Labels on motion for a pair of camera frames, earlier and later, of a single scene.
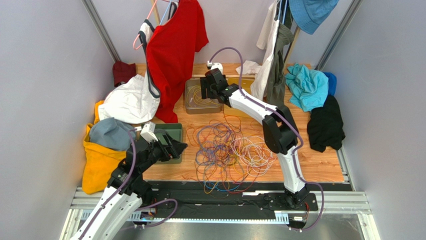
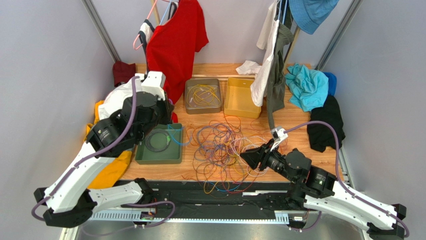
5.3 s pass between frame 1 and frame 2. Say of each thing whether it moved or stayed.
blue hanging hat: stayed
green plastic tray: stayed
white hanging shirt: stayed
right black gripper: moved
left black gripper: moved
